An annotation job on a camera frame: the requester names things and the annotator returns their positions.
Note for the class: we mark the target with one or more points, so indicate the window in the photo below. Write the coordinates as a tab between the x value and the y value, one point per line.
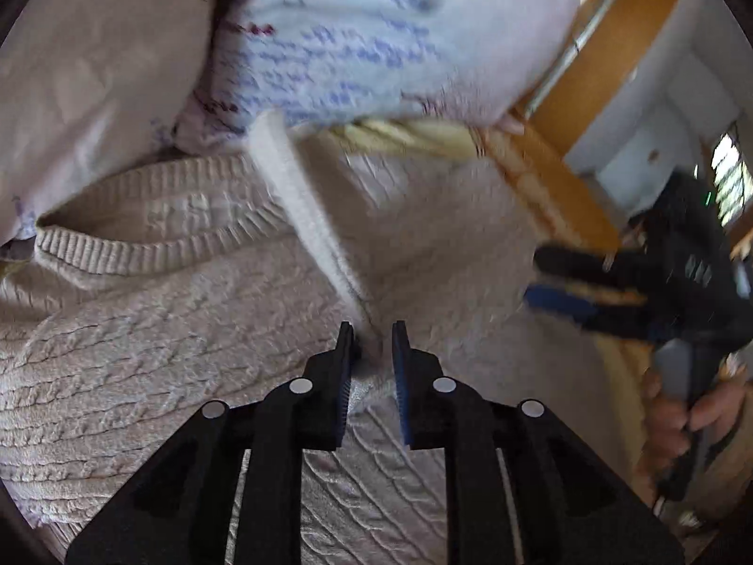
729	170

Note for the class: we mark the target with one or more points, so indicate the white pink floral pillow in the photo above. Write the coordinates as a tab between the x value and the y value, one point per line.
88	70

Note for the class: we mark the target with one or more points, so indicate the yellow patterned bed sheet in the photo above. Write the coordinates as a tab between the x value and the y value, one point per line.
412	135

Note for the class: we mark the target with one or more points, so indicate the wooden bed frame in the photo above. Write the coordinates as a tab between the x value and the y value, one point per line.
612	53

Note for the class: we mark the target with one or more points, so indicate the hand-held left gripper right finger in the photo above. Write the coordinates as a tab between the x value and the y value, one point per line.
400	376

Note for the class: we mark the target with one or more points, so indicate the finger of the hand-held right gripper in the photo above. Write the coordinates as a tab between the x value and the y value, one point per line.
582	262
559	301

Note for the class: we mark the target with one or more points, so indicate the person's right hand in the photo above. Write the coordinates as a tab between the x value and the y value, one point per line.
662	418

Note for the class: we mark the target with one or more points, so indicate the pale blue floral pillow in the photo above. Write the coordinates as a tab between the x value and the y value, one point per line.
365	35

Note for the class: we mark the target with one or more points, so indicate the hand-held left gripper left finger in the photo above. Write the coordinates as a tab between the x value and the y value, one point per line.
347	365

